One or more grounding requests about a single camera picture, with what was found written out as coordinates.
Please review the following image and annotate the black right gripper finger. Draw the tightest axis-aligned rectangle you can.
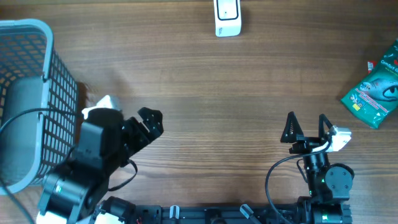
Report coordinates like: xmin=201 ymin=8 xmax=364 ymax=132
xmin=318 ymin=114 xmax=333 ymax=138
xmin=280 ymin=111 xmax=304 ymax=143

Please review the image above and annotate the green 3M gloves packet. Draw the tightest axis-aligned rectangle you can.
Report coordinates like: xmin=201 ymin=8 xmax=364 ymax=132
xmin=341 ymin=41 xmax=397 ymax=129

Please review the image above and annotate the red Nescafe stick sachet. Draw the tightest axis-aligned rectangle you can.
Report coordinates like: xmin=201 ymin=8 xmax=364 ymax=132
xmin=367 ymin=61 xmax=377 ymax=74

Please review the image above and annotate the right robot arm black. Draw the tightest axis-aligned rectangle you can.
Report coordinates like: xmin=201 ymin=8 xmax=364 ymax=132
xmin=280 ymin=111 xmax=354 ymax=224

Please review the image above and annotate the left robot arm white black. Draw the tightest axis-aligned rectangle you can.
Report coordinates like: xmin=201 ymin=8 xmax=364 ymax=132
xmin=38 ymin=107 xmax=164 ymax=223

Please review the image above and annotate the white barcode scanner box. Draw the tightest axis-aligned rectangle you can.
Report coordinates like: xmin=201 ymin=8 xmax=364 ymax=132
xmin=213 ymin=0 xmax=242 ymax=37

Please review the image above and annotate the grey plastic lattice basket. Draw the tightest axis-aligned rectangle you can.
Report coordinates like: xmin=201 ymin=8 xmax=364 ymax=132
xmin=1 ymin=19 xmax=78 ymax=195

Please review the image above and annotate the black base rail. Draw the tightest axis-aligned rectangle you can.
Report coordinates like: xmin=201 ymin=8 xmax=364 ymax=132
xmin=99 ymin=195 xmax=352 ymax=224

